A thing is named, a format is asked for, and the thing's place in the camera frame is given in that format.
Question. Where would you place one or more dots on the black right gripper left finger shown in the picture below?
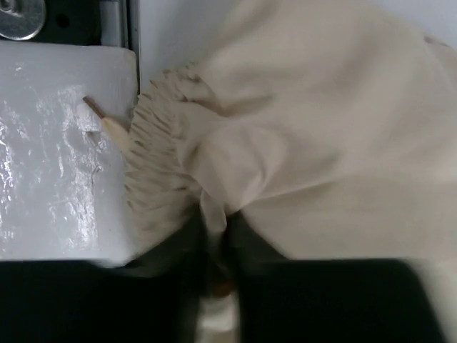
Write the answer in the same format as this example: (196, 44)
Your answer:
(152, 298)

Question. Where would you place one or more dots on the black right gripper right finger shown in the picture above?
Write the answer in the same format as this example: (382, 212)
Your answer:
(331, 300)

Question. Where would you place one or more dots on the beige cargo trousers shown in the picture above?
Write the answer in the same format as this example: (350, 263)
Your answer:
(330, 124)

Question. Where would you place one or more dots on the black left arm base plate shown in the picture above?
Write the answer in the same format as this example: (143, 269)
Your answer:
(71, 22)

